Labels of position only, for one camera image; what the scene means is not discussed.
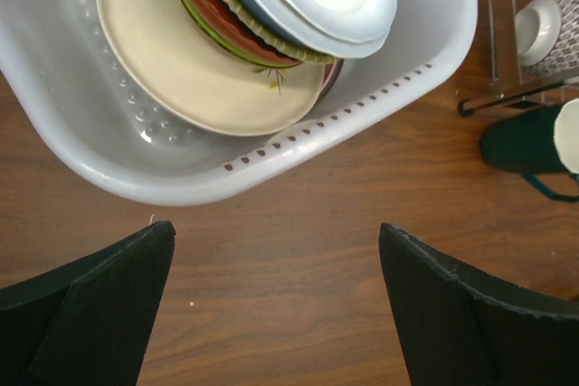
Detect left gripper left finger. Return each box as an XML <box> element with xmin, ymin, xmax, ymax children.
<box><xmin>1</xmin><ymin>221</ymin><xmax>176</xmax><ymax>385</ymax></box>

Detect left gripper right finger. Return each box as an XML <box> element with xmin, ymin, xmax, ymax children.
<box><xmin>378</xmin><ymin>223</ymin><xmax>578</xmax><ymax>385</ymax></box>

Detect beige plate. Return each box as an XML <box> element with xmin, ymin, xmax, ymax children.
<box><xmin>96</xmin><ymin>0</ymin><xmax>325</xmax><ymax>137</ymax></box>

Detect pink plate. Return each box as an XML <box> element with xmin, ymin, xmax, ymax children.
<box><xmin>318</xmin><ymin>60</ymin><xmax>344</xmax><ymax>101</ymax></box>

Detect lime green plate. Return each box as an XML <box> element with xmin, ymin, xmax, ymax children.
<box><xmin>180</xmin><ymin>0</ymin><xmax>301</xmax><ymax>70</ymax></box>

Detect red fluted plate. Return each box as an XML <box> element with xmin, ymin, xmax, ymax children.
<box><xmin>186</xmin><ymin>0</ymin><xmax>301</xmax><ymax>68</ymax></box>

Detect yellow woven plate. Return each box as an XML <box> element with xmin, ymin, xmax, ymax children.
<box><xmin>223</xmin><ymin>0</ymin><xmax>338</xmax><ymax>64</ymax></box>

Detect white plastic bin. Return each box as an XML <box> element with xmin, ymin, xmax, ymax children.
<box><xmin>1</xmin><ymin>0</ymin><xmax>478</xmax><ymax>206</ymax></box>

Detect dark green mug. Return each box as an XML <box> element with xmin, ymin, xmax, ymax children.
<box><xmin>479</xmin><ymin>99</ymin><xmax>578</xmax><ymax>203</ymax></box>

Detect patterned bowl in rack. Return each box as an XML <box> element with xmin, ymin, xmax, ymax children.
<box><xmin>515</xmin><ymin>0</ymin><xmax>578</xmax><ymax>77</ymax></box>

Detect steel dish rack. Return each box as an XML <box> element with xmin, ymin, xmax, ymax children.
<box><xmin>458</xmin><ymin>0</ymin><xmax>578</xmax><ymax>118</ymax></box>

